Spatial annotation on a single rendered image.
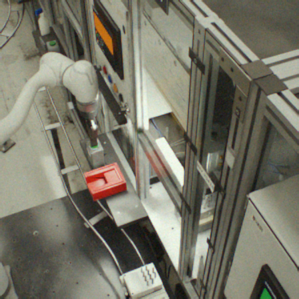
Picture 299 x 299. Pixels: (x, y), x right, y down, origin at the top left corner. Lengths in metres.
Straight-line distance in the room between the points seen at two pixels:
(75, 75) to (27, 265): 0.91
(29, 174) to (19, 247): 1.23
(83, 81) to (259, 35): 0.92
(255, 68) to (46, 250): 1.56
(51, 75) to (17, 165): 1.71
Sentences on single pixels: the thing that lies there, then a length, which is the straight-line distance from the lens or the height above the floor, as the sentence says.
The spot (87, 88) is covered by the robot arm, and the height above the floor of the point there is 1.41.
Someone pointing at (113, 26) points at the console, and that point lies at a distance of 1.48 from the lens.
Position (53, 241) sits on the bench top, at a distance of 2.19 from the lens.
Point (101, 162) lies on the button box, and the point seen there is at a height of 0.95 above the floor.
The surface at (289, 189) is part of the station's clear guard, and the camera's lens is 0.85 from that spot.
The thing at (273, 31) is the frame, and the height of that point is 2.01.
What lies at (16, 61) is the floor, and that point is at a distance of 4.41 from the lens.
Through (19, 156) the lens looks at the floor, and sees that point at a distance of 3.50.
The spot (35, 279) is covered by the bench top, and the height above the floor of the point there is 0.68.
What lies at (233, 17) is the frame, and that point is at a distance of 1.00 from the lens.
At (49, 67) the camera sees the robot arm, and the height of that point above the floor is 1.44.
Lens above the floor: 2.53
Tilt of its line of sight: 48 degrees down
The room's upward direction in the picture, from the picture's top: 1 degrees counter-clockwise
